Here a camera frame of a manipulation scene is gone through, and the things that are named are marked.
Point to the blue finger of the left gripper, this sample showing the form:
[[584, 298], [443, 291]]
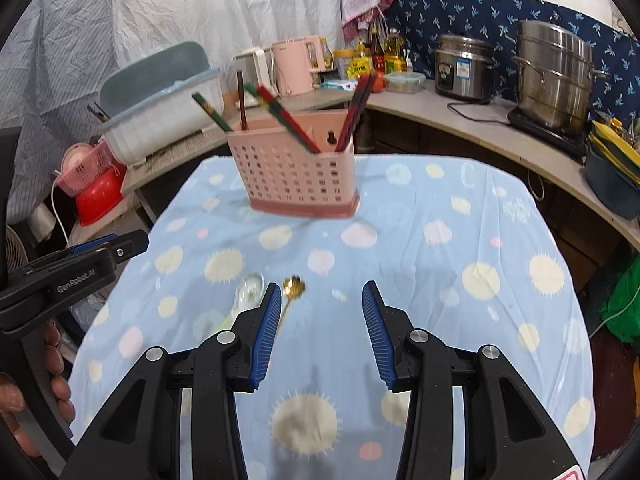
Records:
[[72, 250], [127, 246]]

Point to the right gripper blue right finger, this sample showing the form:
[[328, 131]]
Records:
[[388, 328]]

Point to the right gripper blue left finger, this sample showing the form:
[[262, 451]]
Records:
[[257, 330]]

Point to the bright red chopstick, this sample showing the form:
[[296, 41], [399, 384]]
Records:
[[290, 117]]

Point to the dark maroon twisted chopstick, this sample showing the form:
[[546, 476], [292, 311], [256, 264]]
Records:
[[352, 112]]

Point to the person's left hand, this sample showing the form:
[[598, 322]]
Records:
[[12, 400]]

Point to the white ceramic soup spoon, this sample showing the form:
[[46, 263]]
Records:
[[248, 294]]

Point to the red plastic basin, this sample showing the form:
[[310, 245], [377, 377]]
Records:
[[101, 196]]

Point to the gold flower spoon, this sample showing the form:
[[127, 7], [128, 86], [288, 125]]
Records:
[[292, 289]]

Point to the pink plastic basket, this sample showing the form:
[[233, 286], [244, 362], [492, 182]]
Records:
[[81, 165]]

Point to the blue polka dot tablecloth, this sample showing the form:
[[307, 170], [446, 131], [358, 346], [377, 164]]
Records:
[[459, 245]]

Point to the white dish rack green lid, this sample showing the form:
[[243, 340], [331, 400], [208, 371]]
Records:
[[149, 103]]

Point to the pink perforated utensil holder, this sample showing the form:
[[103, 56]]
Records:
[[282, 177]]

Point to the curved wooden counter shelf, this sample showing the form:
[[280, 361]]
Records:
[[418, 123]]

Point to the green plastic bag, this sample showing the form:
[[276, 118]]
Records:
[[622, 310]]

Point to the red tomato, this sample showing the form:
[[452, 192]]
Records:
[[378, 82]]

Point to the clear food container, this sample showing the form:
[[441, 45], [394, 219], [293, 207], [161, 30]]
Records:
[[404, 82]]

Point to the pink electric kettle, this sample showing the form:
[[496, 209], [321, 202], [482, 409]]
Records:
[[296, 60]]

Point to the black induction cooker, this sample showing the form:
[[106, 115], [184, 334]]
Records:
[[573, 148]]

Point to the yellow label jar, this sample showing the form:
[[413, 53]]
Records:
[[360, 65]]

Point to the yellow oil bottle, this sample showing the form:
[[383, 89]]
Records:
[[394, 52]]

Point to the silver rice cooker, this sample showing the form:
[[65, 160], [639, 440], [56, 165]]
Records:
[[465, 68]]

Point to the dark sauce bottle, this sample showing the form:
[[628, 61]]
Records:
[[377, 53]]

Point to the dark green stacked bowls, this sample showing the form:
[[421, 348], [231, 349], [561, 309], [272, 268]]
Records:
[[612, 171]]

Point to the navy floral cloth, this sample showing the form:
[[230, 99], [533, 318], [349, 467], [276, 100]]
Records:
[[421, 22]]

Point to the stainless steel steamer pot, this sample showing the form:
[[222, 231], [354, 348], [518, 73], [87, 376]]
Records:
[[556, 75]]

